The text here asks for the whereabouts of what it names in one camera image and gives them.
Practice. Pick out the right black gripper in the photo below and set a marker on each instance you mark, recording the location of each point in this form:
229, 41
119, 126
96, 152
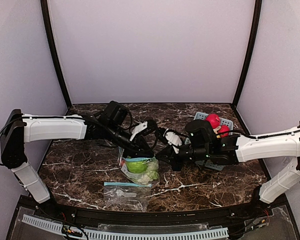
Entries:
175, 155

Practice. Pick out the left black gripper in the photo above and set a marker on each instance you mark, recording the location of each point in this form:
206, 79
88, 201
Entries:
142, 148

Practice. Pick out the green apple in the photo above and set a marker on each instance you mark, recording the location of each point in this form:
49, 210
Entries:
136, 167

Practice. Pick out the white cauliflower toy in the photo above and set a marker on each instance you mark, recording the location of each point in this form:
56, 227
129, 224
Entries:
151, 174

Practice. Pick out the clear zip bag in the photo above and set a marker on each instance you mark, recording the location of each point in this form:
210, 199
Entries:
127, 196
131, 176

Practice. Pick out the dark red pomegranate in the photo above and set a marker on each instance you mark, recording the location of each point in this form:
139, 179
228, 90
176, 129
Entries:
122, 163

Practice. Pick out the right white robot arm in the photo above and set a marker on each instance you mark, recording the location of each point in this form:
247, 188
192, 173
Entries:
223, 149

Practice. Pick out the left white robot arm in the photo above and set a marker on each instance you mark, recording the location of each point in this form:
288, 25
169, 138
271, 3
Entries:
106, 125

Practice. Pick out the pink red apple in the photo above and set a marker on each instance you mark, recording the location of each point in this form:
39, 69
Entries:
214, 120

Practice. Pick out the red round fruit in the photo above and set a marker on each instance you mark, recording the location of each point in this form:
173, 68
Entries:
223, 131

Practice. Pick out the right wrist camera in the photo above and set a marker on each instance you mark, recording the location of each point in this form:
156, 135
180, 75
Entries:
170, 137

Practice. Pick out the white slotted cable duct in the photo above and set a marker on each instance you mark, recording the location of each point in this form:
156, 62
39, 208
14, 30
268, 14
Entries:
128, 232

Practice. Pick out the left black frame post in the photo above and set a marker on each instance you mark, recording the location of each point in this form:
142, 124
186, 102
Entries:
53, 52

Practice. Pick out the black frame post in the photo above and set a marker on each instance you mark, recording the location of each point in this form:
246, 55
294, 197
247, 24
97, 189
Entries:
53, 52
249, 52

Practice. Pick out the right black frame post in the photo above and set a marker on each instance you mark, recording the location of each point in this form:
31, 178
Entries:
249, 52

